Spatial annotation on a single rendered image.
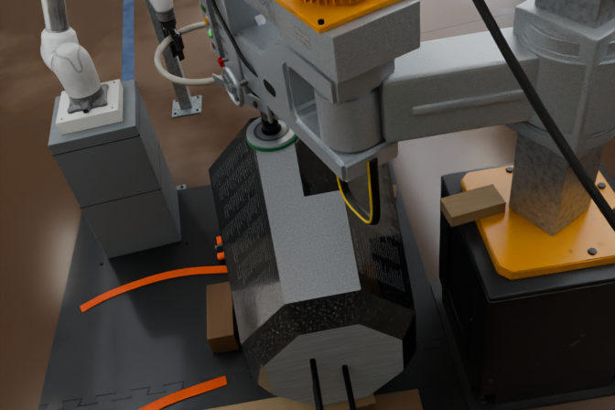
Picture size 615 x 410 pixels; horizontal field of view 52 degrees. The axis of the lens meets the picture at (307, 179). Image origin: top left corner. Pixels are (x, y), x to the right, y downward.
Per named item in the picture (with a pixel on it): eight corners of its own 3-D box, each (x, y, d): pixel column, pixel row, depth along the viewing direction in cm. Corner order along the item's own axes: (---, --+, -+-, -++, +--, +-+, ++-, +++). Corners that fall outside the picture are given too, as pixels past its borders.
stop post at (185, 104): (201, 96, 436) (156, -58, 363) (201, 113, 422) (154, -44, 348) (173, 101, 436) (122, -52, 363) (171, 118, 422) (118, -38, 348)
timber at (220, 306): (211, 300, 304) (206, 285, 296) (236, 296, 304) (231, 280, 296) (212, 354, 282) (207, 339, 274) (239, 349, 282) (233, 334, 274)
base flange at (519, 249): (585, 159, 239) (588, 150, 236) (651, 257, 203) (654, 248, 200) (458, 180, 240) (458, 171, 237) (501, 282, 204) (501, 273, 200)
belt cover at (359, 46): (421, 59, 161) (421, -1, 150) (339, 98, 153) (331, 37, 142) (253, -51, 226) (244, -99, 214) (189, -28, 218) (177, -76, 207)
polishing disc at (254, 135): (236, 133, 262) (236, 131, 261) (276, 109, 271) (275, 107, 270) (267, 156, 249) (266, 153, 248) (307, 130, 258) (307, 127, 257)
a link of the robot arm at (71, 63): (73, 103, 280) (54, 59, 266) (59, 88, 292) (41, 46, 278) (107, 88, 286) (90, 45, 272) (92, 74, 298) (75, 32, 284)
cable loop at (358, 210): (383, 232, 204) (379, 159, 183) (375, 238, 203) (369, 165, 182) (345, 193, 220) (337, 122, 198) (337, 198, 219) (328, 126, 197)
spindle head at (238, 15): (319, 99, 228) (304, -17, 198) (266, 124, 222) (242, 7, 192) (274, 58, 253) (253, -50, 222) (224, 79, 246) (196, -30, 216)
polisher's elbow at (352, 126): (378, 109, 195) (374, 55, 182) (390, 148, 181) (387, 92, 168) (318, 119, 195) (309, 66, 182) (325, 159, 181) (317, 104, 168)
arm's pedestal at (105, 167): (98, 270, 330) (34, 155, 276) (102, 205, 367) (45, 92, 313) (191, 247, 334) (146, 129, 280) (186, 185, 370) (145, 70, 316)
